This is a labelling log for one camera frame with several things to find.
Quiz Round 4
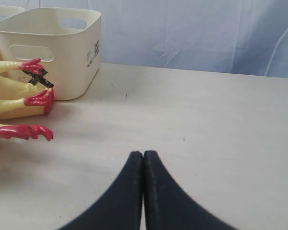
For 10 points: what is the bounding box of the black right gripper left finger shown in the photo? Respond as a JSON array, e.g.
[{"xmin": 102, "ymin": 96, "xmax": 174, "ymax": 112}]
[{"xmin": 61, "ymin": 151, "xmax": 143, "ymax": 230}]

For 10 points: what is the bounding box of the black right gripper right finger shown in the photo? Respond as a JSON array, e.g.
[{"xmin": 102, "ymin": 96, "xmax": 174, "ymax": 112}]
[{"xmin": 144, "ymin": 150, "xmax": 233, "ymax": 230}]

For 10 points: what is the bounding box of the yellow rubber chicken front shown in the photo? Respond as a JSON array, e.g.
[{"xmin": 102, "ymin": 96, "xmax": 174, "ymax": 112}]
[{"xmin": 0, "ymin": 124, "xmax": 54, "ymax": 141}]

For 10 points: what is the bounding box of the yellow rubber chicken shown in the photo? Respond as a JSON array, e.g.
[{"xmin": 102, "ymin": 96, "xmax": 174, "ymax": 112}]
[
  {"xmin": 0, "ymin": 58, "xmax": 54, "ymax": 119},
  {"xmin": 0, "ymin": 124, "xmax": 54, "ymax": 141}
]

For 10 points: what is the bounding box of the yellow rubber chicken top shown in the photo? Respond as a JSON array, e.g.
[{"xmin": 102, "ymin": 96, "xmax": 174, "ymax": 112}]
[{"xmin": 0, "ymin": 58, "xmax": 54, "ymax": 119}]

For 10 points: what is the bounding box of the cream bin marked X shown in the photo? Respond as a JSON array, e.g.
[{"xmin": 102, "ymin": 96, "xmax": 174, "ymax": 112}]
[{"xmin": 0, "ymin": 7, "xmax": 101, "ymax": 101}]

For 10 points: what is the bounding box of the blue backdrop curtain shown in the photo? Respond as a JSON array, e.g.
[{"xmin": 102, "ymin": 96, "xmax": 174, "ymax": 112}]
[{"xmin": 0, "ymin": 0, "xmax": 288, "ymax": 78}]

